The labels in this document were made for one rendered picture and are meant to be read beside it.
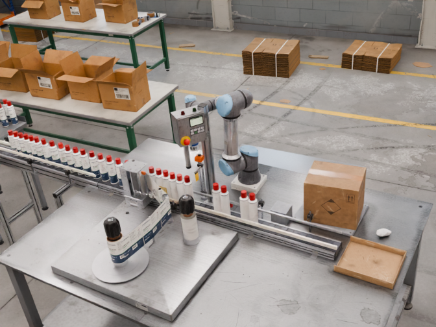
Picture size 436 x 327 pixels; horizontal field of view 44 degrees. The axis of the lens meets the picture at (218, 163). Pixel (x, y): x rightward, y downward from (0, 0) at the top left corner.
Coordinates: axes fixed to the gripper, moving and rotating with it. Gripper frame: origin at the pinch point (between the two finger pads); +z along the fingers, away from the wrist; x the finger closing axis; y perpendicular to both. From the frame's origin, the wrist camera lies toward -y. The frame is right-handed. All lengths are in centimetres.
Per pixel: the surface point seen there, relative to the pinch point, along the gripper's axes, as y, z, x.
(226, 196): 51, -3, -52
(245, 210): 64, 3, -53
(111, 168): -34, -1, -48
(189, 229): 44, 1, -81
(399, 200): 138, 17, 6
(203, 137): 33, -31, -39
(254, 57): -106, 75, 330
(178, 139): 22, -34, -49
